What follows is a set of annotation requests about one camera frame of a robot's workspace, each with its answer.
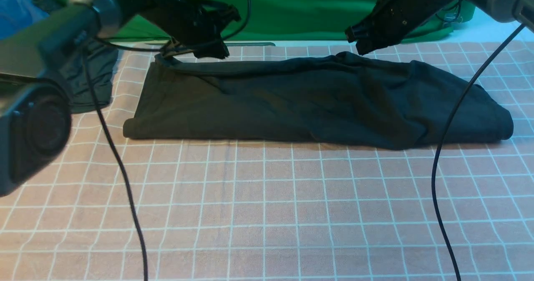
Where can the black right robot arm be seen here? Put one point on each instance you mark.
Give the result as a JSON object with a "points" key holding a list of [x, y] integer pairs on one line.
{"points": [[505, 11]]}

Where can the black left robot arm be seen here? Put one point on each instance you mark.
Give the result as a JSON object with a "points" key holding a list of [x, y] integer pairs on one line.
{"points": [[36, 117]]}

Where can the green backdrop cloth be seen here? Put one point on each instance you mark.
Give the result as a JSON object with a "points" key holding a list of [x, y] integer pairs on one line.
{"points": [[274, 20]]}

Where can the dark gray long-sleeved shirt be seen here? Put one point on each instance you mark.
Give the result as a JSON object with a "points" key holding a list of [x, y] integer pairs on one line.
{"points": [[338, 99]]}

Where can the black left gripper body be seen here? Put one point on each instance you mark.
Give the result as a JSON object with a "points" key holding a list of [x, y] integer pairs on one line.
{"points": [[194, 26]]}

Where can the metal binder clip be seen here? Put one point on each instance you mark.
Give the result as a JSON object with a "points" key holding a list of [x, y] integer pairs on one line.
{"points": [[450, 14]]}

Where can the dark gray crumpled garment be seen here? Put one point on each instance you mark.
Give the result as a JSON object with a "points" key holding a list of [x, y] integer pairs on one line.
{"points": [[101, 61]]}

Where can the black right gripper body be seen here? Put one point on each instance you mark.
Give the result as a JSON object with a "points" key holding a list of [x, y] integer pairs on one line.
{"points": [[390, 21]]}

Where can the blue crumpled garment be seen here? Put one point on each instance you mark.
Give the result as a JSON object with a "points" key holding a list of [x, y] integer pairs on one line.
{"points": [[16, 15]]}

